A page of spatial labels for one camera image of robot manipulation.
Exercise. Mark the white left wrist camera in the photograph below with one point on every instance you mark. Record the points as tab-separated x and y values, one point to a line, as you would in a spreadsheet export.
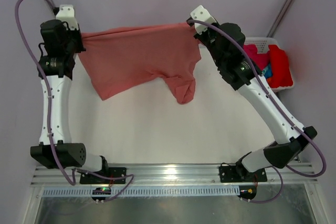
66	13

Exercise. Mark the magenta t shirt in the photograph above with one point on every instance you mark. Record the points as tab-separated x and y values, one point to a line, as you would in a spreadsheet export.
261	60

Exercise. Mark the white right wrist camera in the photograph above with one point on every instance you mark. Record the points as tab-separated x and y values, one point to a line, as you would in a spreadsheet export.
200	13

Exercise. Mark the aluminium mounting rail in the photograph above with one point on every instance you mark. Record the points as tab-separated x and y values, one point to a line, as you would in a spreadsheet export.
177	175

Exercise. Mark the salmon pink t shirt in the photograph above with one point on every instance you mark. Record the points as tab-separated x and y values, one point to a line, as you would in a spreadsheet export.
121	58

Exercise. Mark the right aluminium corner post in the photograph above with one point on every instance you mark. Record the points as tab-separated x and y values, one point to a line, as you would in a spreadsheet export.
280	17

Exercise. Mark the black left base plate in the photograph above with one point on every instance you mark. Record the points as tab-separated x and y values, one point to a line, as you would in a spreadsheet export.
116	175

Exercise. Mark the white perforated plastic basket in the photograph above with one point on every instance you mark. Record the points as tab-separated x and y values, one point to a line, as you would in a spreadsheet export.
262	46

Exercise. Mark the slotted grey cable duct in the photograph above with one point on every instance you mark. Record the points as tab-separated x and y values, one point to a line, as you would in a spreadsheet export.
146	191

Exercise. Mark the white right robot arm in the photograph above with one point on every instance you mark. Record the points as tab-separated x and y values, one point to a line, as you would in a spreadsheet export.
290	136

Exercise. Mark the black controller board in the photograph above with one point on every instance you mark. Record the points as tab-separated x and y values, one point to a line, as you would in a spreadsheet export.
247	192
101	193

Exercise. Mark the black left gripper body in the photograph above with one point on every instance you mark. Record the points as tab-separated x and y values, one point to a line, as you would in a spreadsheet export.
74	44

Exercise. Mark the blue garment in basket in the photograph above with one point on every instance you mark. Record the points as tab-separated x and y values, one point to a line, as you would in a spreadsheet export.
267	71

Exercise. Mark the right black controller board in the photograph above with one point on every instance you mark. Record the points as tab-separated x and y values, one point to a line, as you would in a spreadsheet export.
247	192

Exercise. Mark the red t shirt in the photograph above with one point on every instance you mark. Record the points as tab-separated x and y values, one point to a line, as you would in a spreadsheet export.
280	68

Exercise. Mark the left black controller board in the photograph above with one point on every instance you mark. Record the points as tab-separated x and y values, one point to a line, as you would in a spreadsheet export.
101	193

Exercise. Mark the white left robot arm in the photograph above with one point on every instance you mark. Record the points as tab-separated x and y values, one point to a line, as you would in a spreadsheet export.
55	148

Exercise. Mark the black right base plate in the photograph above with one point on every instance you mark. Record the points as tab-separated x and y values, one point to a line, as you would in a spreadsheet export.
228	174

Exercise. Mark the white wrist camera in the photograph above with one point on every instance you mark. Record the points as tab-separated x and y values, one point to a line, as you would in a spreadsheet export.
200	13
66	13

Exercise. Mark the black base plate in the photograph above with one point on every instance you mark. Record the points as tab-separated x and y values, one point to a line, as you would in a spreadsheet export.
116	175
228	174

